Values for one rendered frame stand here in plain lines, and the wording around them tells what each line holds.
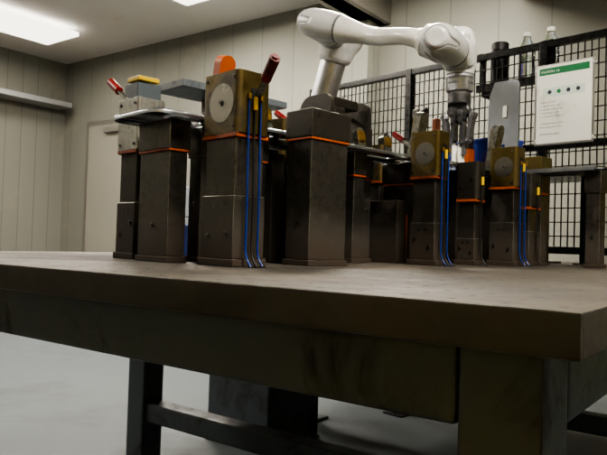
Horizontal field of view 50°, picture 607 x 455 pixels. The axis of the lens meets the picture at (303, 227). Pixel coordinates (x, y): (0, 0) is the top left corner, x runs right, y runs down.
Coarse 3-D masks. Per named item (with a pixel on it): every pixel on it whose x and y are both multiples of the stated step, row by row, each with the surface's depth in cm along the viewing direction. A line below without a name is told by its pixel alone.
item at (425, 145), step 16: (416, 144) 170; (432, 144) 166; (448, 144) 168; (416, 160) 169; (432, 160) 166; (448, 160) 168; (416, 176) 169; (432, 176) 166; (448, 176) 167; (416, 192) 170; (432, 192) 166; (448, 192) 167; (416, 208) 170; (432, 208) 166; (448, 208) 167; (416, 224) 169; (432, 224) 165; (416, 240) 169; (432, 240) 165; (416, 256) 168; (432, 256) 165; (448, 256) 167
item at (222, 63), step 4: (220, 56) 126; (224, 56) 125; (228, 56) 126; (216, 60) 126; (220, 60) 125; (224, 60) 126; (228, 60) 126; (232, 60) 127; (216, 64) 126; (220, 64) 125; (224, 64) 126; (228, 64) 126; (232, 64) 127; (216, 68) 126; (220, 68) 125; (224, 68) 126; (228, 68) 127; (232, 68) 127; (216, 72) 126; (220, 72) 126
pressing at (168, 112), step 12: (156, 108) 124; (168, 108) 125; (120, 120) 137; (132, 120) 140; (144, 120) 139; (192, 120) 137; (276, 132) 144; (276, 144) 169; (372, 156) 183; (384, 156) 182; (396, 156) 183; (456, 168) 206
